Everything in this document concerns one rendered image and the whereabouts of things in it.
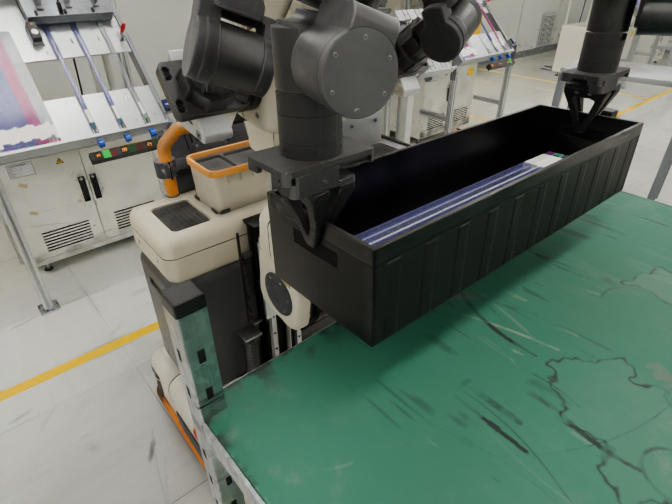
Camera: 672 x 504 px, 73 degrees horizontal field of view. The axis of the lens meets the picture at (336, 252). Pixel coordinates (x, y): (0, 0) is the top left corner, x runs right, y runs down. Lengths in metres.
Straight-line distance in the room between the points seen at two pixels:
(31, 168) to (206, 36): 1.96
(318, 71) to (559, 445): 0.40
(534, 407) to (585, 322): 0.17
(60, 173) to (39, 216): 0.23
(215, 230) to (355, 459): 0.77
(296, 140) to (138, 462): 1.43
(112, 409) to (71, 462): 0.21
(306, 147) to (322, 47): 0.11
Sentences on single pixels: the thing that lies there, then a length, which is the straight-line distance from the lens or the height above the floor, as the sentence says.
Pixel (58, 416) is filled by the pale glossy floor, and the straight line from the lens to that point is 1.95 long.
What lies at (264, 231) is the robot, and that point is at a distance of 0.96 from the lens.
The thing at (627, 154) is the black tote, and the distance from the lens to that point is 0.85.
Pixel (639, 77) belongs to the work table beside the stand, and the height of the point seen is 0.80.
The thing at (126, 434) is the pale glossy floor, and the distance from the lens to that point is 1.79.
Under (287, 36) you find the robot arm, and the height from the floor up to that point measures 1.29.
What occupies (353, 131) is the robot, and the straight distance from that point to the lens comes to 0.87.
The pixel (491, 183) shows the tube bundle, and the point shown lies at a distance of 0.72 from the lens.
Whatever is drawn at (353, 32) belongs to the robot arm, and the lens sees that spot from 0.32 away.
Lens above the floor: 1.34
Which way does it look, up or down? 33 degrees down
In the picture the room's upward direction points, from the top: straight up
